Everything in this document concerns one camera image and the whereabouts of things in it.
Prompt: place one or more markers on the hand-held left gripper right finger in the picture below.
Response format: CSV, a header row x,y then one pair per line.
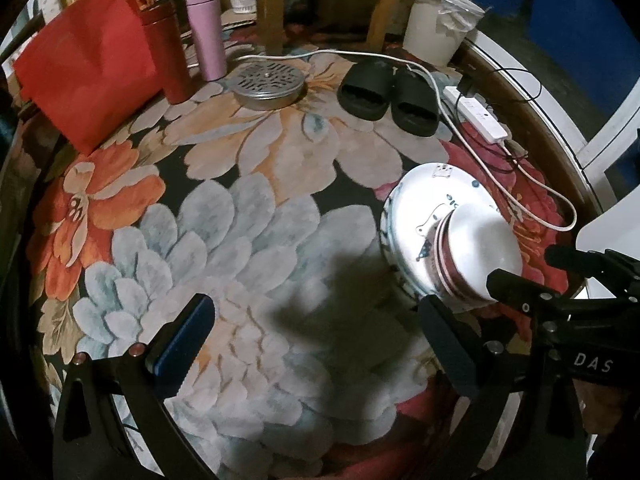
x,y
450,345

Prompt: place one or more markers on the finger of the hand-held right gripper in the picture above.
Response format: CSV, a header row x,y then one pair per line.
x,y
520,291
580,259

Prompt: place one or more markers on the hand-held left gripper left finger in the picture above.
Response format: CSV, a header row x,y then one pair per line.
x,y
182,345

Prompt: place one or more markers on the white plate with bear print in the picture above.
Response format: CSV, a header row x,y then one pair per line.
x,y
425,210

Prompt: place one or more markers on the floral rug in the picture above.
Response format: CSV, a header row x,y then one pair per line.
x,y
225,235

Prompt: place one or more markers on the white power strip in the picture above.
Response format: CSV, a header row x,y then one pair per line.
x,y
480,115

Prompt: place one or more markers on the black slipper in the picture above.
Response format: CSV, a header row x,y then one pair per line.
x,y
417,102
365,87

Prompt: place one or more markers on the round perforated metal tin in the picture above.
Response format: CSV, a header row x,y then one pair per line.
x,y
267,82

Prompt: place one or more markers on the white bucket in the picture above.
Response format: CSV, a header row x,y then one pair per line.
x,y
432,25

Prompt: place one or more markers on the red bag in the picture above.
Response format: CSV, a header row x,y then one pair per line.
x,y
90,70

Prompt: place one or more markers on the red bottle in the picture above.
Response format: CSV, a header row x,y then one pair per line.
x,y
167,55

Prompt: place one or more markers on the pink bottle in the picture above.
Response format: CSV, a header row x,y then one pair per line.
x,y
207,35

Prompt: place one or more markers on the wooden chair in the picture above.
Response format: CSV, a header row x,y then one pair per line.
x,y
272,5

